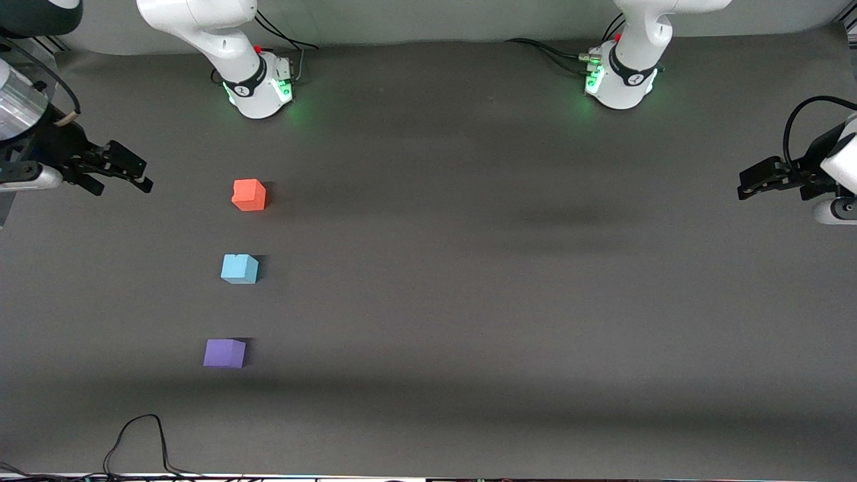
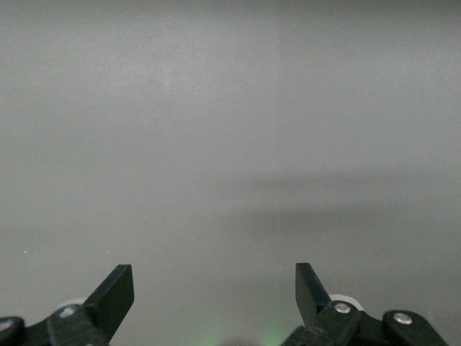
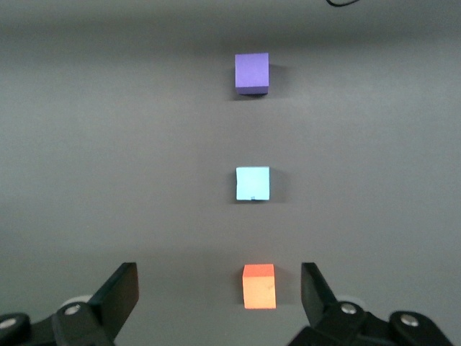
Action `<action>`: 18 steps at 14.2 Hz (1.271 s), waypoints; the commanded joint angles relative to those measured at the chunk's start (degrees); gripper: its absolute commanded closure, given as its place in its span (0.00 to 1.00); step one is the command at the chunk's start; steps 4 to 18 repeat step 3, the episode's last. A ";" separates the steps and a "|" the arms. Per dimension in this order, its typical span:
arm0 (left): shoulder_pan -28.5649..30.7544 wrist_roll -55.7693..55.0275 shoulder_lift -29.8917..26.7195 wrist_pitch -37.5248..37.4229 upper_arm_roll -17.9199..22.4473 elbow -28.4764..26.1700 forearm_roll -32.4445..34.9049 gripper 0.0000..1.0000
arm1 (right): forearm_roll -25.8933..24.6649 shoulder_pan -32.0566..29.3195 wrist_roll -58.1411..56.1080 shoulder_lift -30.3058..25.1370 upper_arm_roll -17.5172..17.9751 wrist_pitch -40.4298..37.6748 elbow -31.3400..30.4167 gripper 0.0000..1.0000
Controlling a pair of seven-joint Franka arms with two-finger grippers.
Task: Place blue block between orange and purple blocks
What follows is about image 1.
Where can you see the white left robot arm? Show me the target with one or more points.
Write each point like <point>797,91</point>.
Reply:
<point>633,60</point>

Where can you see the dark grey table mat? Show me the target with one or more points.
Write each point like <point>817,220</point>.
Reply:
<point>428,335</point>

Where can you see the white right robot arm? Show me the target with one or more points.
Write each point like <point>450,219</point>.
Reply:
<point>201,27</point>

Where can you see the aluminium frame rail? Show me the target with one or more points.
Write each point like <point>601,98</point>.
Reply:
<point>59,45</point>

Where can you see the orange foam block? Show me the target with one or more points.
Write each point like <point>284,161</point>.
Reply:
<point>248,195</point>

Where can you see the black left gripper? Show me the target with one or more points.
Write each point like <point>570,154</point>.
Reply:
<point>805,175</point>

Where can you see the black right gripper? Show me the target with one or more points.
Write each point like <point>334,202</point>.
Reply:
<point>59,148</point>

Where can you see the light blue foam block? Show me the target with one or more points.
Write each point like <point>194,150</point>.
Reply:
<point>239,269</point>

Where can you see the purple foam block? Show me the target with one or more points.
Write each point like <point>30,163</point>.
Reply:
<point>223,353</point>

